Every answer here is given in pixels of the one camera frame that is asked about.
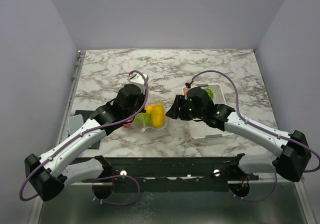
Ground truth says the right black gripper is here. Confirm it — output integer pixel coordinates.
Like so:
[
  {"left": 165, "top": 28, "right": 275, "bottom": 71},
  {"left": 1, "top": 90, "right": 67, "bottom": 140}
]
[{"left": 165, "top": 94, "right": 205, "bottom": 121}]

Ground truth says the yellow toy banana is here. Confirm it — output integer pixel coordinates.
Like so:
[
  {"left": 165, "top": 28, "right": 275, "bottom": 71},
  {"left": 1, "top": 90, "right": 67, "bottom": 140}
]
[{"left": 151, "top": 104, "right": 165, "bottom": 128}]

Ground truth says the yellow toy lemon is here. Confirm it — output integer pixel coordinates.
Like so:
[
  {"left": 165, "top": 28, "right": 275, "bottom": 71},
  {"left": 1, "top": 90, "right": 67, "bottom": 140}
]
[{"left": 145, "top": 105, "right": 154, "bottom": 115}]

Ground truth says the green toy lime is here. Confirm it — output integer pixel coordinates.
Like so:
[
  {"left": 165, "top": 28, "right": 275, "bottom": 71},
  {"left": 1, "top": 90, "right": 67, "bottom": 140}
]
[{"left": 134, "top": 113, "right": 151, "bottom": 126}]

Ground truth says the clear dotted zip bag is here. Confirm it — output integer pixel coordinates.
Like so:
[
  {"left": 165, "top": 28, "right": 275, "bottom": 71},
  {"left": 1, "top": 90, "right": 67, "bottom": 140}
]
[{"left": 128, "top": 103, "right": 168, "bottom": 132}]

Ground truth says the red toy apple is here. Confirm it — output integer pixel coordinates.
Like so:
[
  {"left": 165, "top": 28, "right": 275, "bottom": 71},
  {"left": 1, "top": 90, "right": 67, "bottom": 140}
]
[{"left": 123, "top": 122, "right": 132, "bottom": 129}]

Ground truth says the white perforated basket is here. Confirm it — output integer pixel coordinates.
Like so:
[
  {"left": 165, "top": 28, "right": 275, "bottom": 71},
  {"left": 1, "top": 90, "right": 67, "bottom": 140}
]
[{"left": 188, "top": 83, "right": 231, "bottom": 140}]

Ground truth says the green striped toy watermelon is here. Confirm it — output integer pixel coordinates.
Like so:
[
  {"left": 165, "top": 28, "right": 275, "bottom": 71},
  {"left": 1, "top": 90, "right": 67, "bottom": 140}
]
[{"left": 204, "top": 88, "right": 214, "bottom": 100}]

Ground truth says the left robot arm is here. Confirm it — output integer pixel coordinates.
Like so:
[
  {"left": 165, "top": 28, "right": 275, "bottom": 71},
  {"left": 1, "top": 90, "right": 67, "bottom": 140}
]
[{"left": 19, "top": 83, "right": 149, "bottom": 202}]

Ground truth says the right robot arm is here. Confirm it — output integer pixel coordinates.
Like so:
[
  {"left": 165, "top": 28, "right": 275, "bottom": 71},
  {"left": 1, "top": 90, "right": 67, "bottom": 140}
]
[{"left": 165, "top": 87, "right": 311, "bottom": 182}]

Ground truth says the grey rectangular box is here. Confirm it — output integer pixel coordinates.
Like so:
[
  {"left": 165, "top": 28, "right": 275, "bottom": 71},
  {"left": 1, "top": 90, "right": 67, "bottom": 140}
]
[{"left": 67, "top": 114, "right": 84, "bottom": 135}]

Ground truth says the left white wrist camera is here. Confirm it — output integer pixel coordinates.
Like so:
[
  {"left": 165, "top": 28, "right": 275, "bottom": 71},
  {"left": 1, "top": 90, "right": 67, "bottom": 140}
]
[{"left": 129, "top": 72, "right": 149, "bottom": 90}]

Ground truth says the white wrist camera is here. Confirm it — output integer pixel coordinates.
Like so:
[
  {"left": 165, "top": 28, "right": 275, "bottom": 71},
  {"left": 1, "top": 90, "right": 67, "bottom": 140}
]
[
  {"left": 129, "top": 72, "right": 149, "bottom": 90},
  {"left": 183, "top": 82, "right": 193, "bottom": 97}
]

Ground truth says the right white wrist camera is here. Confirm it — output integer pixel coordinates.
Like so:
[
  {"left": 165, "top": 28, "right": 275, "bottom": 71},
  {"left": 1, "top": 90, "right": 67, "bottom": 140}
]
[{"left": 183, "top": 82, "right": 193, "bottom": 97}]

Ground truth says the purple cable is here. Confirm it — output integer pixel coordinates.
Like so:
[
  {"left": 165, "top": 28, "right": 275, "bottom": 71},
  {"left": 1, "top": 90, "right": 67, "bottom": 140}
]
[
  {"left": 232, "top": 173, "right": 278, "bottom": 202},
  {"left": 189, "top": 70, "right": 320, "bottom": 172},
  {"left": 19, "top": 69, "right": 150, "bottom": 201},
  {"left": 91, "top": 175, "right": 141, "bottom": 206}
]

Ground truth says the black metal base rail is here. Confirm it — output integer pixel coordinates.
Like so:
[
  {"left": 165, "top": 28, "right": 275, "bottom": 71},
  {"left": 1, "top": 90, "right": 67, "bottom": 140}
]
[{"left": 74, "top": 154, "right": 261, "bottom": 194}]

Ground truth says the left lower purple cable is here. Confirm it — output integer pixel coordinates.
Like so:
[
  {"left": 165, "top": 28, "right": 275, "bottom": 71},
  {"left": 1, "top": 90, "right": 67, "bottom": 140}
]
[{"left": 91, "top": 175, "right": 141, "bottom": 206}]

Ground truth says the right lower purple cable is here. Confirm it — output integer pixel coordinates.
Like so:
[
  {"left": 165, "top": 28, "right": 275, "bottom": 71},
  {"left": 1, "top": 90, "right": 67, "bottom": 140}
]
[{"left": 232, "top": 173, "right": 278, "bottom": 202}]

